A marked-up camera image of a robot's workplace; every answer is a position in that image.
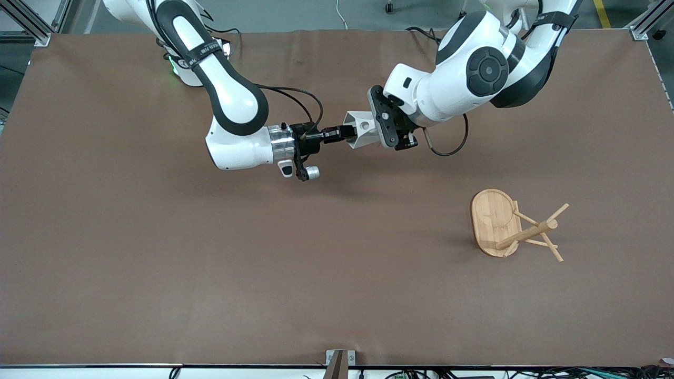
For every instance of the grey metal bracket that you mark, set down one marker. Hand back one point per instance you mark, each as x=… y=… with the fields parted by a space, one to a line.
x=340 y=363

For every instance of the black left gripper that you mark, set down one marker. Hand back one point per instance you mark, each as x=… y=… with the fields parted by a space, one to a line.
x=406 y=128

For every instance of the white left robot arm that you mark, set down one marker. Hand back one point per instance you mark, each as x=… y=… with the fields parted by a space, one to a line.
x=453 y=89

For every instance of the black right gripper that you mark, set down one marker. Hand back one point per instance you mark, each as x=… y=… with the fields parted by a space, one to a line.
x=306 y=139

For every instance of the white angular cup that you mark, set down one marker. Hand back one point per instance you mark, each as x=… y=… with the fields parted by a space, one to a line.
x=360 y=139

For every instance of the wooden cup rack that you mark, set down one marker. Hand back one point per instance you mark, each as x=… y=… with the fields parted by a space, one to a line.
x=492 y=221

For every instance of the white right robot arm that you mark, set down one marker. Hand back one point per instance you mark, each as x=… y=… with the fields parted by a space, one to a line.
x=231 y=100

